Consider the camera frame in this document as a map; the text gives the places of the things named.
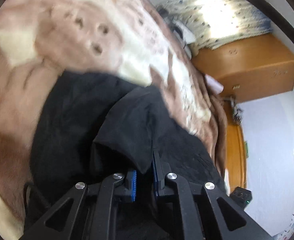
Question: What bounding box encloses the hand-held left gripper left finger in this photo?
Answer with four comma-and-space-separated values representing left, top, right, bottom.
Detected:
19, 170, 137, 240

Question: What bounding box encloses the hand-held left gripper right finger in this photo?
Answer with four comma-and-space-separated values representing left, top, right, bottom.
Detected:
152, 150, 273, 240

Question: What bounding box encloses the black puffer jacket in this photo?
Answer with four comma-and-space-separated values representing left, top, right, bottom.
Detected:
24, 71, 231, 240

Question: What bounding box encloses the wooden headboard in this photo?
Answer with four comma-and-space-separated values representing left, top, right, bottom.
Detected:
223, 100, 249, 195

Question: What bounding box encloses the black power strip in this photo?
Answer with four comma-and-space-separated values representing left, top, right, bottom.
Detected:
228, 96, 244, 125

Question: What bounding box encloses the wooden wardrobe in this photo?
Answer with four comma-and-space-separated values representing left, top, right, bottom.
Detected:
191, 33, 294, 103

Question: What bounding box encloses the printed plush blanket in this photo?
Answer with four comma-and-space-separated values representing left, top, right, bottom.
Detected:
0, 0, 229, 240

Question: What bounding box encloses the patterned curtain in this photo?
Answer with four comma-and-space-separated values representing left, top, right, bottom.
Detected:
159, 0, 274, 50

